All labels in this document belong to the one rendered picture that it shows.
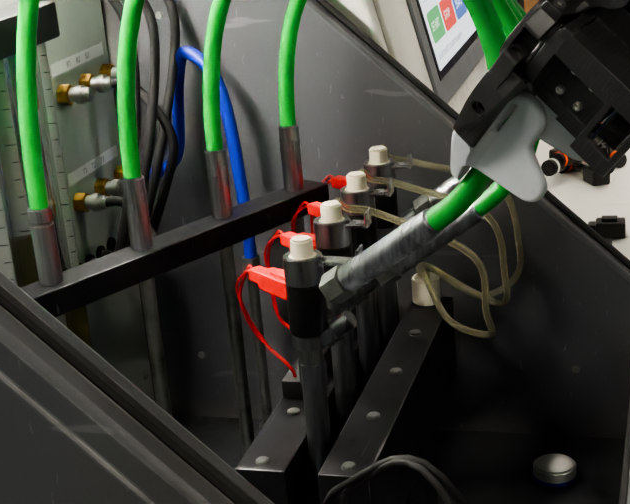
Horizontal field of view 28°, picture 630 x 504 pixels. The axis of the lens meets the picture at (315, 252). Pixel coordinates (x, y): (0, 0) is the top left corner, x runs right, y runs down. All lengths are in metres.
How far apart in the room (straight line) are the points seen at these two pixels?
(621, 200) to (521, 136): 0.78
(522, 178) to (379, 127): 0.50
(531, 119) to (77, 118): 0.60
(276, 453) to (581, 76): 0.42
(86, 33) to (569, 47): 0.67
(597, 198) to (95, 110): 0.58
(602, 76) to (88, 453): 0.29
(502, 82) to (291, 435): 0.40
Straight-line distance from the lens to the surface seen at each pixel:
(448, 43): 1.44
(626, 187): 1.50
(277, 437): 0.95
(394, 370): 1.03
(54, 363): 0.57
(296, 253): 0.87
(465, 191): 0.73
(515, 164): 0.68
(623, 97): 0.61
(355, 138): 1.18
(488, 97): 0.64
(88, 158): 1.19
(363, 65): 1.16
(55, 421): 0.57
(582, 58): 0.61
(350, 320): 0.89
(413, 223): 0.75
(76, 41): 1.18
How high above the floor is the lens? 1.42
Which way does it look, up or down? 19 degrees down
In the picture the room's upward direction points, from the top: 5 degrees counter-clockwise
